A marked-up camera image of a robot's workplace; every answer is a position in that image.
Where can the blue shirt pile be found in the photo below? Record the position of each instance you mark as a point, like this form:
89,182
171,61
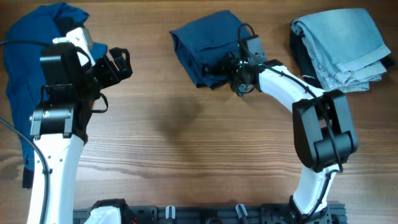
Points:
22,61

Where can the black folded garment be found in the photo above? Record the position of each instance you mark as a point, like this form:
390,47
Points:
340,59

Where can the light blue folded jeans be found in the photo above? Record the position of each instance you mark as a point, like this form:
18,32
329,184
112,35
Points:
355,18

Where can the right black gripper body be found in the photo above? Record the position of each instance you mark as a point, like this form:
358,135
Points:
235,70

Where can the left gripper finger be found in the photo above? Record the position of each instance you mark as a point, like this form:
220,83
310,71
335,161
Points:
121,57
121,70

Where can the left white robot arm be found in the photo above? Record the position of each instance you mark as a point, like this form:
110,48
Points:
58,129

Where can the dark navy denim shorts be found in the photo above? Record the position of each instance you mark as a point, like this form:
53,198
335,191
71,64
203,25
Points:
202,43

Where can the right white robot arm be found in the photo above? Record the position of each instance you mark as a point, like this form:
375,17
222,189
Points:
324,135

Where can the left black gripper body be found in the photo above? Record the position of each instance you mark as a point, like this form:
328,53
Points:
97,78

